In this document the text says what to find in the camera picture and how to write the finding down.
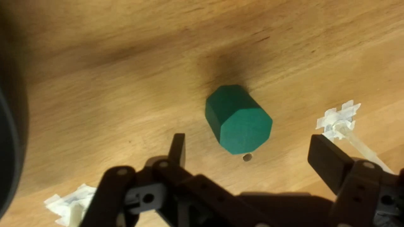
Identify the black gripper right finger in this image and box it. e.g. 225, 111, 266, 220
307, 134, 404, 227

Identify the black bowl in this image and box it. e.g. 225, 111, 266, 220
0, 81, 31, 220

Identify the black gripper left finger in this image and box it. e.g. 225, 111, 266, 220
80, 133, 238, 227

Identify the green octagonal block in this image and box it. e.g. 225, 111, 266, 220
205, 83, 274, 157

